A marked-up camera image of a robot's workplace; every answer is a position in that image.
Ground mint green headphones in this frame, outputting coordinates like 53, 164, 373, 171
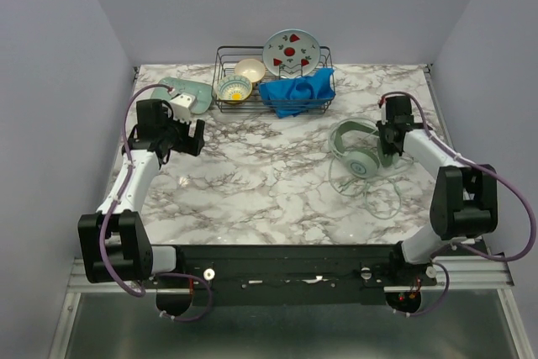
328, 116, 392, 179

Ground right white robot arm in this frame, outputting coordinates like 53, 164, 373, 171
377, 94, 498, 285

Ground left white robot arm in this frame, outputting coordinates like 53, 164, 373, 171
77, 94, 205, 288

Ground mint green rectangular tray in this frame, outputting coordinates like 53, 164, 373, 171
151, 77, 213, 115

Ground blue yellow patterned bowl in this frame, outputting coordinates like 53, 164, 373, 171
215, 75, 253, 104

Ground cream bowl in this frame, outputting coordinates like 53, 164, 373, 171
234, 58, 266, 83

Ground blue cloth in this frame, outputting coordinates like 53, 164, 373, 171
259, 67, 335, 119

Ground strawberry pattern plate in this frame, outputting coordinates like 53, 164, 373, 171
261, 29, 321, 79

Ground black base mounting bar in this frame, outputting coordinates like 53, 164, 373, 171
153, 245, 436, 315

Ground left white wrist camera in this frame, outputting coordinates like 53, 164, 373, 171
169, 93, 196, 123

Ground black wire dish rack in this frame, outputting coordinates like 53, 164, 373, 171
213, 45, 335, 118

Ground aluminium rail frame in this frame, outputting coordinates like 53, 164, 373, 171
45, 65, 522, 359

